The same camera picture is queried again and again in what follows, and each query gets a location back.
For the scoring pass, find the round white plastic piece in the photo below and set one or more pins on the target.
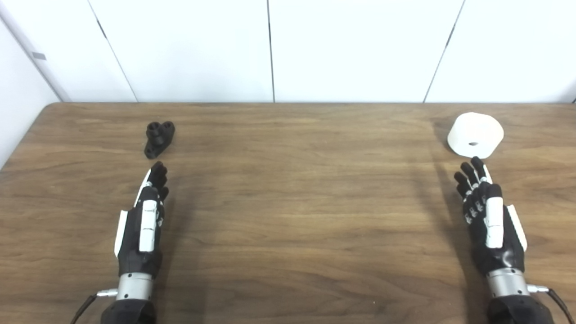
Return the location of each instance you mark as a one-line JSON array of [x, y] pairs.
[[474, 128]]

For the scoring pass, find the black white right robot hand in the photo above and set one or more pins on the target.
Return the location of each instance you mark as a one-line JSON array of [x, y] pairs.
[[493, 225]]

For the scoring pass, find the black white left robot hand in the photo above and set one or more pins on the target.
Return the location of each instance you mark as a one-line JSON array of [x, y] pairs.
[[147, 227]]

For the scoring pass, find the black flanged holder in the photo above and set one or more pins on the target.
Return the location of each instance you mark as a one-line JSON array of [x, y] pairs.
[[157, 137]]

